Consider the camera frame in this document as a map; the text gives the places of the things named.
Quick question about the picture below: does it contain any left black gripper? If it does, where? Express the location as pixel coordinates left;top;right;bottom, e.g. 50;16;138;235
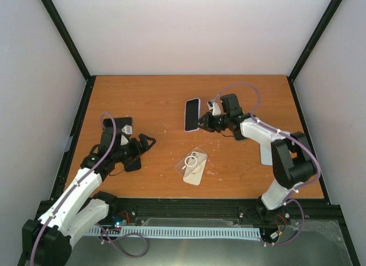
113;133;156;164

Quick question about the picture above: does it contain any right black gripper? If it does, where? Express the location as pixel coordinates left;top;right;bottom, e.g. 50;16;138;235
194;112;229;133

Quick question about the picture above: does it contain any lilac phone case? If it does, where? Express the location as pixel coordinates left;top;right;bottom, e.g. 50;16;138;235
184;97;201;133

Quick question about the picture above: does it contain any black screen phone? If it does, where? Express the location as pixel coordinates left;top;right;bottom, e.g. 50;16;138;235
185;98;200;132

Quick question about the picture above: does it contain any black phone case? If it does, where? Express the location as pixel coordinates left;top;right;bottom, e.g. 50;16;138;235
124;158;142;172

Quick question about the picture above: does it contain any dark phone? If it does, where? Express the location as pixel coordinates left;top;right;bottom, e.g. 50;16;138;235
102;117;133;129

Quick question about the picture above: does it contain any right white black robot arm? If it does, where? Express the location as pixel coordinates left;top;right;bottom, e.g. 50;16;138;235
198;94;321;223

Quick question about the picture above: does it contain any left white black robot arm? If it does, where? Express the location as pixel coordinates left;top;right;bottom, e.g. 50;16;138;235
22;125;156;265

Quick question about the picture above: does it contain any black phone right side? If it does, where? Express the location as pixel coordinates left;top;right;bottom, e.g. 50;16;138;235
233;130;246;141

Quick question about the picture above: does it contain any clear magsafe phone case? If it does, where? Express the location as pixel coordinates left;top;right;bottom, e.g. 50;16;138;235
174;147;208;177

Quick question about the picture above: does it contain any cream white phone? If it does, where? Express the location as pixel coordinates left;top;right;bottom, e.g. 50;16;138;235
183;152;207;186

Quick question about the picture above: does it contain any light blue phone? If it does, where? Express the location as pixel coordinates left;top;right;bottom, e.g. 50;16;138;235
260;145;273;166

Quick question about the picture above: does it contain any left green controller board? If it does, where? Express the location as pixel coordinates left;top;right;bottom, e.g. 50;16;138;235
112;214;130;228

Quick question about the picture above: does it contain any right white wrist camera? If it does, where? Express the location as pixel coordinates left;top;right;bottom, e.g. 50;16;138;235
207;100;221;116

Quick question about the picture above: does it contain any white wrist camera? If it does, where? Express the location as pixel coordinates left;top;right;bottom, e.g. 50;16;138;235
120;125;133;146
207;100;221;116

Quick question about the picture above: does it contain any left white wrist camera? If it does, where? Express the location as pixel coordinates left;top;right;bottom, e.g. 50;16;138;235
120;125;133;146

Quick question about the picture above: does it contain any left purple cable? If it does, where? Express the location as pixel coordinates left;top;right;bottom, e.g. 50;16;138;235
30;113;148;265

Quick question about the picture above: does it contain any left black side rail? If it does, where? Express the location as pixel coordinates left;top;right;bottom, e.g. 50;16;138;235
50;76;97;201

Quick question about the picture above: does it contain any black side rail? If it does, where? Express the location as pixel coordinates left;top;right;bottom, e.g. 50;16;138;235
50;76;97;201
287;76;331;205

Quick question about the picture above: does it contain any black aluminium frame rail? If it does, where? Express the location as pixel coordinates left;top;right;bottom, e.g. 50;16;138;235
99;198;345;226

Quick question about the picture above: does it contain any right black side rail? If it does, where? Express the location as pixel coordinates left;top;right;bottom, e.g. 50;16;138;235
287;76;331;205

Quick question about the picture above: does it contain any light blue cable duct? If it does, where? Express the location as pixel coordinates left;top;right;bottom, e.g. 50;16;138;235
88;223;262;240

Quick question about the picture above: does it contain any right black frame post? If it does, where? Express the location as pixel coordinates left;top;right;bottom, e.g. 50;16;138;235
288;0;343;84

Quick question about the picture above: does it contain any black frame post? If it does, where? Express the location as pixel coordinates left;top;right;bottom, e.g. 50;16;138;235
288;0;343;84
41;0;92;81

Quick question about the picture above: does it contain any right wired connector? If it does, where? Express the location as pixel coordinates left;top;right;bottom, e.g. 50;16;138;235
270;215;287;241

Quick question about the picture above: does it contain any left black frame post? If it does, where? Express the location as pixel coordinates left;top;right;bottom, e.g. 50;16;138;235
41;0;92;81

